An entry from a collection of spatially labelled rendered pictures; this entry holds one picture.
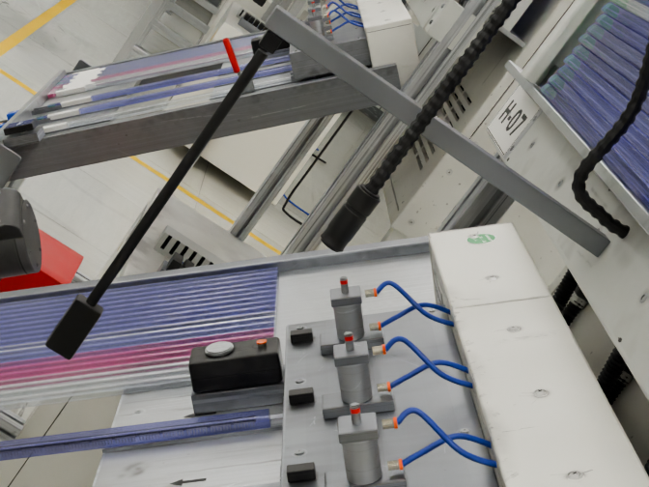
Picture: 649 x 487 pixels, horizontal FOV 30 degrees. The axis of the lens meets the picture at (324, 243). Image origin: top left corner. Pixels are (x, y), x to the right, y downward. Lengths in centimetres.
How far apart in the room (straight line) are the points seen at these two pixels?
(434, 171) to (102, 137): 57
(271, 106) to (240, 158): 339
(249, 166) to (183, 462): 453
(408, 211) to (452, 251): 104
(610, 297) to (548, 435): 12
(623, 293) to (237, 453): 33
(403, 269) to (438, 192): 84
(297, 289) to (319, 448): 47
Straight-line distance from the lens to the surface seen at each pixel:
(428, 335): 96
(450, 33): 201
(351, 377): 84
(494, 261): 104
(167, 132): 208
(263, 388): 101
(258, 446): 96
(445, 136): 84
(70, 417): 229
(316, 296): 123
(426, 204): 211
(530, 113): 123
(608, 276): 85
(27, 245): 93
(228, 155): 544
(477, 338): 90
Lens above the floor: 145
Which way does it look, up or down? 15 degrees down
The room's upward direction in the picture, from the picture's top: 36 degrees clockwise
